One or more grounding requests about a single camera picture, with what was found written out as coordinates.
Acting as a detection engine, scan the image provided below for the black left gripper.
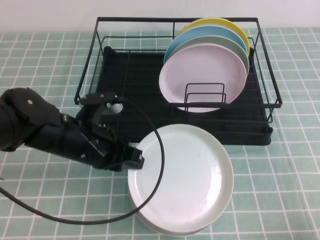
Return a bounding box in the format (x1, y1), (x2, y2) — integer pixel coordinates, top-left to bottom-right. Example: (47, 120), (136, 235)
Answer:
(73, 113), (146, 174)

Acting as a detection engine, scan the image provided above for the white plate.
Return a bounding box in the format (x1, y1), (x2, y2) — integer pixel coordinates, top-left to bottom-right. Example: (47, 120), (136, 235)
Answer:
(127, 124), (235, 235)

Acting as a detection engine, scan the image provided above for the grey plate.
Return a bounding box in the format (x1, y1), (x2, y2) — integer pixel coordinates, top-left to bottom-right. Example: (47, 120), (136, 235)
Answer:
(128, 194), (226, 238)

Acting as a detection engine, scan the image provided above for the pink plate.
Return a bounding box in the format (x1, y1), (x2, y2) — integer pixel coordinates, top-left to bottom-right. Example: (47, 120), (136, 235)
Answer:
(158, 42), (248, 114)

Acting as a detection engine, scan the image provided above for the blue plate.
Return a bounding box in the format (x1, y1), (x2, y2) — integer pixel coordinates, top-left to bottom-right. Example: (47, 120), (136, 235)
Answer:
(163, 26), (249, 64)

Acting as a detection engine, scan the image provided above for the grey-green plate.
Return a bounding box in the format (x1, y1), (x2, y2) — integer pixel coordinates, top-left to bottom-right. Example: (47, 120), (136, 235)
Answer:
(164, 36), (250, 73)

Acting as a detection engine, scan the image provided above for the yellow plate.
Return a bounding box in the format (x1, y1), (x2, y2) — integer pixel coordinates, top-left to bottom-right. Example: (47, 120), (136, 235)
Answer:
(172, 16), (251, 55)

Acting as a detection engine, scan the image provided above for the green checked tablecloth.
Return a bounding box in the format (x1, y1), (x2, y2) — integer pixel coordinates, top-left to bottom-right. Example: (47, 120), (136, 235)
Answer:
(0, 26), (320, 240)

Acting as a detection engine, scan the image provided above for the black plastic drip tray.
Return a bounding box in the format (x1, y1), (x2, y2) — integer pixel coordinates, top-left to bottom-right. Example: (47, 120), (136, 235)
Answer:
(84, 46), (273, 147)

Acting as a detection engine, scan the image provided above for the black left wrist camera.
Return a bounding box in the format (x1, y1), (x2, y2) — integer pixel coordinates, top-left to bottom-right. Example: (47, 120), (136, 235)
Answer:
(79, 91), (125, 131)

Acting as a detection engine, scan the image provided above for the black cable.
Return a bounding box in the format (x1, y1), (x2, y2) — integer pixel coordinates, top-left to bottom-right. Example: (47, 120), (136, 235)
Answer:
(0, 98), (165, 225)

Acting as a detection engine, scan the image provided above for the black wire dish rack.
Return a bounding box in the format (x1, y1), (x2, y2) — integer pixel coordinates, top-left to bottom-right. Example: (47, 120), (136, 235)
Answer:
(74, 16), (283, 125)

